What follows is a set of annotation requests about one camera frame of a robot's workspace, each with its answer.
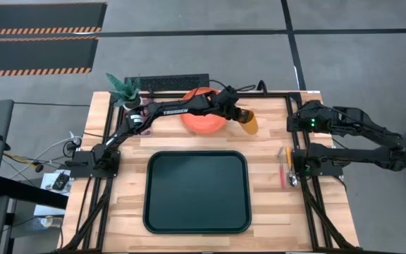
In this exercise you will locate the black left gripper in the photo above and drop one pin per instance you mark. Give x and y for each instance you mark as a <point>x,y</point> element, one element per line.
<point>228,100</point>

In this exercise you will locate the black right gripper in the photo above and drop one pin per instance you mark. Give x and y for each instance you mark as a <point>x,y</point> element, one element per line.
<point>310,114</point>

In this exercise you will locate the yellow plastic cup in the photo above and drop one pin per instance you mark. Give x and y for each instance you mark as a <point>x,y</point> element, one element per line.
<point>250,125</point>

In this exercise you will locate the orange bowl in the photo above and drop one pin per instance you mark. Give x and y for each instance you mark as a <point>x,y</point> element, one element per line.
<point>203,125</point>

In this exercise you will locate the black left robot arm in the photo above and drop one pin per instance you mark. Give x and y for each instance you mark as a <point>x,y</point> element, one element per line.
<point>175,111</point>

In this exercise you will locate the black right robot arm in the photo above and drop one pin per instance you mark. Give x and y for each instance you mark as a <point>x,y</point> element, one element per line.
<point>361,155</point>

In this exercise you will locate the dark green rectangular tray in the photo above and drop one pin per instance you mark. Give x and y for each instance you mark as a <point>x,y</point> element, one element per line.
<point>196,192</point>

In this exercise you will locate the black perforated floor grille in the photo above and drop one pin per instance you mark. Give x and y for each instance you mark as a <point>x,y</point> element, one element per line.
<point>167,83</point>

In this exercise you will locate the green potted plant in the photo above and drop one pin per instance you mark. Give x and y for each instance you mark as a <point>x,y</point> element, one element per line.
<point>127,90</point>

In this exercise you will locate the small black electronic device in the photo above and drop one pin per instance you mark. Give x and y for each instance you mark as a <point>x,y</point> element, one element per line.
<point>61,181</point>

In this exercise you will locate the white paper sheet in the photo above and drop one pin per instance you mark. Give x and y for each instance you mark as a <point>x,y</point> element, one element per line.
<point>53,197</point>

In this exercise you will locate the black mat with hazard stripes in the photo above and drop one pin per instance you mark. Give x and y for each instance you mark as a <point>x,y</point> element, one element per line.
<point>34,54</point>
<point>41,17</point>

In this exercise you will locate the black aluminium table frame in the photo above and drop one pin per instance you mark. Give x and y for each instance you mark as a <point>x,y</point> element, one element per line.
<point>270,94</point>

